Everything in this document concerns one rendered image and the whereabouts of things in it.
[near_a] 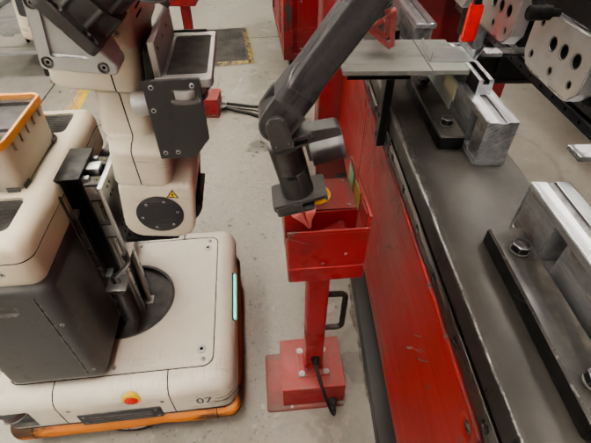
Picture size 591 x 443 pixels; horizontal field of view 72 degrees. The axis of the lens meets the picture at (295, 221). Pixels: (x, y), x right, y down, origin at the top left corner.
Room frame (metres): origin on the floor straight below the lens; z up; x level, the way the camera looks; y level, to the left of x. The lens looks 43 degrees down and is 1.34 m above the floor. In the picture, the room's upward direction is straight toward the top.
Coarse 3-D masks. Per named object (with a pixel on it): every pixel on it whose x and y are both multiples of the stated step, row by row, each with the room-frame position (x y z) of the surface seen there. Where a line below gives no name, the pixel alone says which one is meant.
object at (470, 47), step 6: (462, 12) 0.96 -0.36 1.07; (462, 18) 0.95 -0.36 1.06; (462, 24) 0.94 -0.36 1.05; (462, 30) 0.93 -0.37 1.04; (480, 30) 0.86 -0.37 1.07; (480, 36) 0.86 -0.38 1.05; (462, 42) 0.94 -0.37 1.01; (468, 42) 0.89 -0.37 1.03; (474, 42) 0.86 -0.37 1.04; (480, 42) 0.86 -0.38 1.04; (468, 48) 0.90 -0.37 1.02; (474, 48) 0.86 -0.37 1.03; (474, 54) 0.86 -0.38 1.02
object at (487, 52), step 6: (486, 48) 0.93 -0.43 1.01; (492, 48) 0.93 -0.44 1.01; (498, 48) 0.93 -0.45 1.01; (504, 48) 0.93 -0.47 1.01; (510, 48) 0.92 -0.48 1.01; (516, 48) 0.93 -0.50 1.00; (522, 48) 0.92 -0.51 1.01; (480, 54) 0.91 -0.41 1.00; (486, 54) 0.90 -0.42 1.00; (492, 54) 0.90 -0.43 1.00; (498, 54) 0.90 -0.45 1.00; (504, 54) 0.90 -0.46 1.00; (510, 54) 0.90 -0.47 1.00; (516, 54) 0.90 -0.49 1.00; (522, 54) 0.90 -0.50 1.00
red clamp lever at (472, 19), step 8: (480, 0) 0.75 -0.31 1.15; (472, 8) 0.75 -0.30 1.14; (480, 8) 0.75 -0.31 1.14; (472, 16) 0.75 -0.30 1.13; (480, 16) 0.75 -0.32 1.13; (464, 24) 0.76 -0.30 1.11; (472, 24) 0.75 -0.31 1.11; (464, 32) 0.75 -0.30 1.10; (472, 32) 0.75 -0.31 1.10; (464, 40) 0.75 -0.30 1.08; (472, 40) 0.75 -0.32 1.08
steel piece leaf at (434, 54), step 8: (424, 40) 0.93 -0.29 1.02; (424, 48) 0.92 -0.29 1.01; (432, 48) 0.93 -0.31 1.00; (440, 48) 0.93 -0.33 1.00; (448, 48) 0.93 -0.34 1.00; (456, 48) 0.93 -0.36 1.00; (432, 56) 0.89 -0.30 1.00; (440, 56) 0.89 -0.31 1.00; (448, 56) 0.89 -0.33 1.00; (456, 56) 0.89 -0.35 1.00; (464, 56) 0.89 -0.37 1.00
